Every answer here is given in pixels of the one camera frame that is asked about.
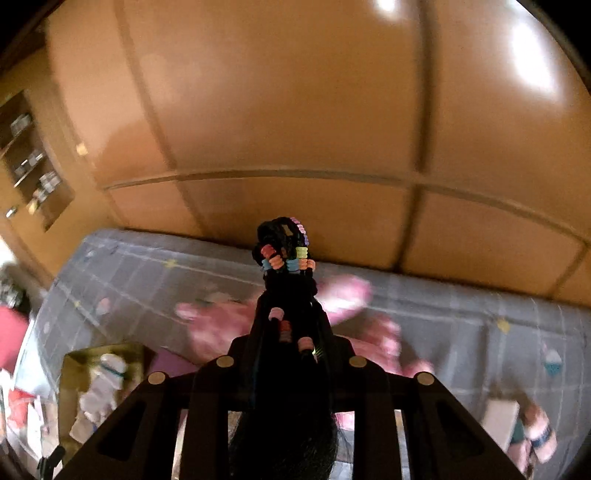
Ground black beaded hair ties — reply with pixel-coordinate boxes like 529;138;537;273
228;216;340;480

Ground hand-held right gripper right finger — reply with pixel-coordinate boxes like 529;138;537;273
314;300;527;480

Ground glossy wooden wardrobe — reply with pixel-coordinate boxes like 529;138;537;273
46;0;591;308

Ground gold foil pouch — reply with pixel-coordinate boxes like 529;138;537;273
58;342;158;457

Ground red plush doll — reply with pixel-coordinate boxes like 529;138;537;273
8;388;38;426

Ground white plush toy teal band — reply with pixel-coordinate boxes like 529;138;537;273
69;353;127;441

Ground white folded tissue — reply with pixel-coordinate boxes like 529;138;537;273
480;399;520;450

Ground grey plaid bed sheet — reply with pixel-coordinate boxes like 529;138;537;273
0;228;591;480

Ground pink spotted plush toy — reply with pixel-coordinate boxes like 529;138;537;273
175;274;435;425

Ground red cloth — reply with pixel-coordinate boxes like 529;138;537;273
0;307;29;374

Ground wooden wall shelf niche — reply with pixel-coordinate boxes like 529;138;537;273
0;90;77;232

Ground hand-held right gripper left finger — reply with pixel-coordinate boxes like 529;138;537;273
55;288;278;480

